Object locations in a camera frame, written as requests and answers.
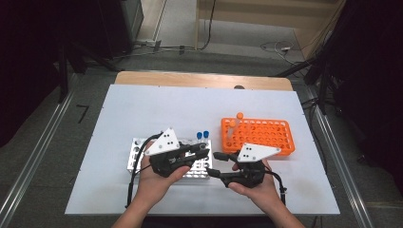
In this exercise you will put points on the black curtain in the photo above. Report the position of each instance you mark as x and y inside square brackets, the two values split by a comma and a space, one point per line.
[25, 63]
[374, 79]

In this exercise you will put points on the orange capped test tube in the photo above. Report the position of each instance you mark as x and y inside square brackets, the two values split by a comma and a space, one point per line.
[233, 123]
[239, 115]

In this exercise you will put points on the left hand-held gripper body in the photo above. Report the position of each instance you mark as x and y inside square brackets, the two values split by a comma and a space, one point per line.
[164, 144]

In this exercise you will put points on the dark grey cabinet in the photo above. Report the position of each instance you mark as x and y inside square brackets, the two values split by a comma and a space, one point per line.
[133, 15]

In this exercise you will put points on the black metal stand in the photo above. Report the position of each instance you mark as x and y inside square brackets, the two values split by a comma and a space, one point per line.
[323, 88]
[63, 79]

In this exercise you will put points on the grey floor power strip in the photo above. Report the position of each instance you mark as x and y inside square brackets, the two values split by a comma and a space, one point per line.
[157, 44]

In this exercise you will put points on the silver metal tube rack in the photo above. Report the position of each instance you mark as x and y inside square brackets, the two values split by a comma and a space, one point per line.
[202, 167]

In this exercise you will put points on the wooden table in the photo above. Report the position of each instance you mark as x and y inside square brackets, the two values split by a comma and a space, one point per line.
[190, 79]

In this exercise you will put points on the aluminium floor rail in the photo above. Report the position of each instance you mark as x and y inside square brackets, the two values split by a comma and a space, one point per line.
[34, 152]
[353, 196]

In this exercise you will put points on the orange plastic tube rack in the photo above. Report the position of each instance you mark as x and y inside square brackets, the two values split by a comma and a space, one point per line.
[286, 152]

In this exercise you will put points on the person's right hand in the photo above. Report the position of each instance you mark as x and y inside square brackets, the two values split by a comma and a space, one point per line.
[259, 193]

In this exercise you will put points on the beige wooden partition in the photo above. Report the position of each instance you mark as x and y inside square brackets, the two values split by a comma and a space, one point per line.
[253, 14]

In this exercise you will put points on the white board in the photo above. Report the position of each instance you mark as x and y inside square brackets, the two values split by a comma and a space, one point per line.
[177, 107]

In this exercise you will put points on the person's left hand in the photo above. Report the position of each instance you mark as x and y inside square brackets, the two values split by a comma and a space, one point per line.
[155, 186]

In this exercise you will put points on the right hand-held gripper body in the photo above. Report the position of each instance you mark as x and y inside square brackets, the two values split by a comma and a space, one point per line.
[256, 152]

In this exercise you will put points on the dark round table grommet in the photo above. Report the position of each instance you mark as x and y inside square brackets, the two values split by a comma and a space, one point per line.
[239, 87]

